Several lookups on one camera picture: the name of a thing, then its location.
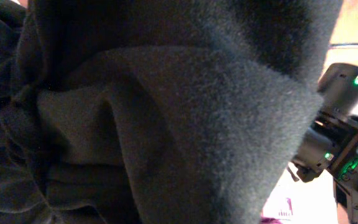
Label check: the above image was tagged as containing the black garment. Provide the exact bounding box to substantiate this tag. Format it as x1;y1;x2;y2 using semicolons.
0;0;342;223

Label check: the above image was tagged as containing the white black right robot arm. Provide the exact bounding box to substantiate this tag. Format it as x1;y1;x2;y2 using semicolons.
291;63;358;223

